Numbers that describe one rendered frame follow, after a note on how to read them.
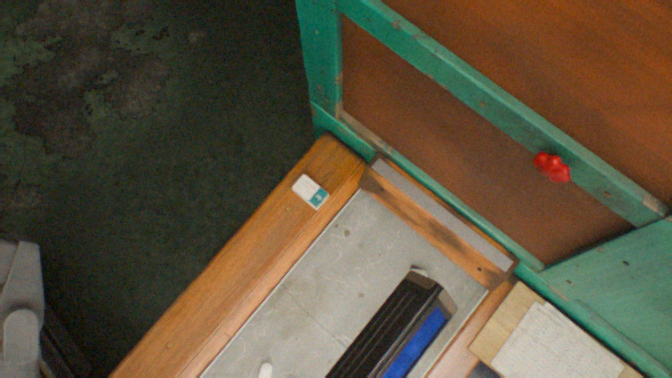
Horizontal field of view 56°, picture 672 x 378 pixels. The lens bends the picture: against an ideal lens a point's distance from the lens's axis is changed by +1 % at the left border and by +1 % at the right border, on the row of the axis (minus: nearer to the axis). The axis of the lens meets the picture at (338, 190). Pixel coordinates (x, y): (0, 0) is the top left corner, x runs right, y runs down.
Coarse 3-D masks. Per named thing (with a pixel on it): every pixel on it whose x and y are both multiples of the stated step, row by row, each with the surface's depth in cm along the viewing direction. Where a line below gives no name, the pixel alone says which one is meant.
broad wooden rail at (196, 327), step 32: (320, 160) 117; (352, 160) 117; (288, 192) 115; (352, 192) 117; (256, 224) 114; (288, 224) 114; (320, 224) 115; (224, 256) 112; (256, 256) 112; (288, 256) 113; (192, 288) 111; (224, 288) 111; (256, 288) 111; (160, 320) 110; (192, 320) 109; (224, 320) 109; (160, 352) 108; (192, 352) 108
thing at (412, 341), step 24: (408, 288) 79; (432, 288) 76; (384, 312) 79; (408, 312) 76; (432, 312) 77; (360, 336) 79; (384, 336) 76; (408, 336) 75; (432, 336) 79; (360, 360) 76; (384, 360) 74; (408, 360) 77
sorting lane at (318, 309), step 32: (352, 224) 116; (384, 224) 116; (320, 256) 114; (352, 256) 114; (384, 256) 114; (416, 256) 114; (288, 288) 113; (320, 288) 113; (352, 288) 113; (384, 288) 113; (448, 288) 113; (480, 288) 113; (256, 320) 112; (288, 320) 112; (320, 320) 111; (352, 320) 111; (224, 352) 110; (256, 352) 110; (288, 352) 110; (320, 352) 110
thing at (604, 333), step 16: (320, 112) 113; (320, 128) 122; (336, 128) 114; (352, 144) 116; (368, 144) 110; (368, 160) 117; (528, 272) 105; (544, 288) 106; (560, 304) 107; (576, 304) 102; (576, 320) 108; (592, 320) 102; (592, 336) 109; (608, 336) 103; (624, 336) 100; (624, 352) 104; (640, 352) 100; (640, 368) 105; (656, 368) 99
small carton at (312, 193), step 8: (304, 176) 114; (296, 184) 113; (304, 184) 113; (312, 184) 113; (296, 192) 114; (304, 192) 113; (312, 192) 113; (320, 192) 113; (312, 200) 113; (320, 200) 113
